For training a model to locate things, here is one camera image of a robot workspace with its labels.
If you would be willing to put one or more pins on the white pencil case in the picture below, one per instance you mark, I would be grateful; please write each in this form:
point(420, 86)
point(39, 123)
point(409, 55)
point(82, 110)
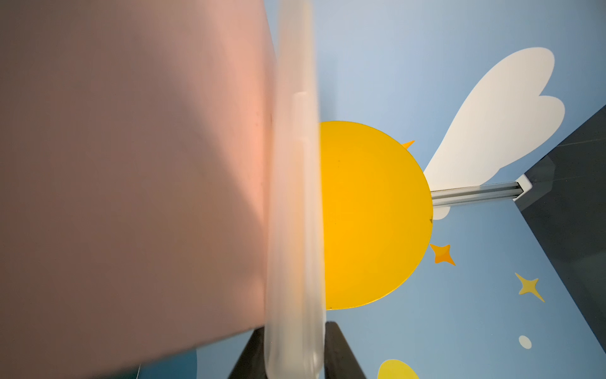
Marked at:
point(295, 293)

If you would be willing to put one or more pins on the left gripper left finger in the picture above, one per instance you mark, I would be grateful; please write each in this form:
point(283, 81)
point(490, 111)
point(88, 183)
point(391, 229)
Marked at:
point(250, 364)

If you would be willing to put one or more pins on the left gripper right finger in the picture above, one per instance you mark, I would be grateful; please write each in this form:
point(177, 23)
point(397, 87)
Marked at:
point(339, 360)

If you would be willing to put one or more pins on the right aluminium frame post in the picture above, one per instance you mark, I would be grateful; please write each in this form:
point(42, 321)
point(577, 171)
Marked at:
point(485, 193)

